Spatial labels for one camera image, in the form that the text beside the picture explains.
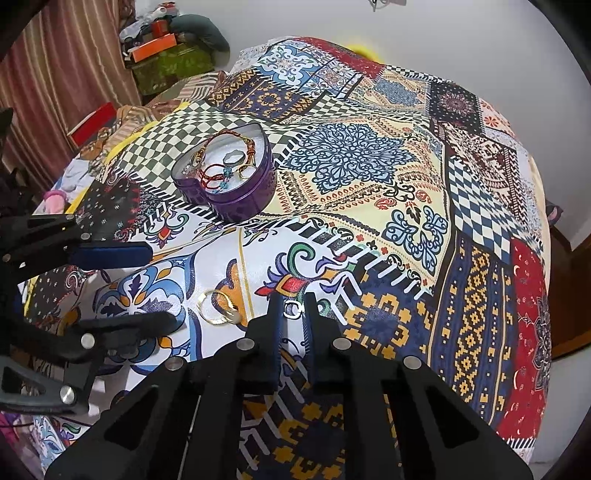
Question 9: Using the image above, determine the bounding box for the dark grey cushion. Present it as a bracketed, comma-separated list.
[173, 14, 231, 65]

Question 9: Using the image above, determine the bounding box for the pile of clutter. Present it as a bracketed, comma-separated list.
[119, 0, 185, 47]

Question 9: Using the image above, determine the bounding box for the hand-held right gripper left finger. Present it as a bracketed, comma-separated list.
[44, 292, 284, 480]

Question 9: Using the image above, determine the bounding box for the red box with white top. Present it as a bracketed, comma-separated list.
[67, 102, 119, 145]

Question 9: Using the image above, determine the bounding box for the white printed cloth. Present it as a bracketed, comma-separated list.
[60, 141, 112, 200]

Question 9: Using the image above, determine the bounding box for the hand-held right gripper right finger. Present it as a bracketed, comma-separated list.
[302, 292, 535, 480]

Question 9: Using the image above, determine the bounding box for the yellow cloth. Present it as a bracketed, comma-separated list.
[104, 128, 154, 163]

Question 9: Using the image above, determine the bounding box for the patchwork printed blanket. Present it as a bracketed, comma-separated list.
[18, 34, 553, 480]

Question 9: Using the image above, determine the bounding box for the thin gold hoop earring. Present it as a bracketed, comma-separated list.
[198, 289, 233, 325]

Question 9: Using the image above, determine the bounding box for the brown striped curtain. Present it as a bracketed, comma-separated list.
[0, 0, 145, 185]

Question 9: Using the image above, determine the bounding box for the purple heart-shaped tin box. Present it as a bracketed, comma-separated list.
[171, 124, 278, 223]

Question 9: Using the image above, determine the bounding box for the red cord bracelet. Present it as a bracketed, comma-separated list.
[198, 162, 234, 191]

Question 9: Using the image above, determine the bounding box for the brown wooden door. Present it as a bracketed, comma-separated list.
[546, 222, 591, 361]

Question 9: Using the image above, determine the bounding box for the yellow plush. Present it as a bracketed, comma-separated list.
[346, 42, 382, 61]

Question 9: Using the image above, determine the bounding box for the orange box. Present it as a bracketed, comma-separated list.
[129, 33, 179, 64]

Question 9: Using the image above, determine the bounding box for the orange striped bedsheet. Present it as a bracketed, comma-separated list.
[99, 69, 241, 139]

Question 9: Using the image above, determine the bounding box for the white printed pillow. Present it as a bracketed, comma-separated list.
[228, 44, 273, 75]

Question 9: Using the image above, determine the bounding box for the pink cloth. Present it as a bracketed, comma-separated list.
[44, 191, 71, 214]

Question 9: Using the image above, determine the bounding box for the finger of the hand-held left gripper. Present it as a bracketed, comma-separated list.
[0, 311, 179, 415]
[0, 213, 151, 274]

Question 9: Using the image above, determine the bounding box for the brown braided bracelet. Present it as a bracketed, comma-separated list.
[199, 130, 260, 169]

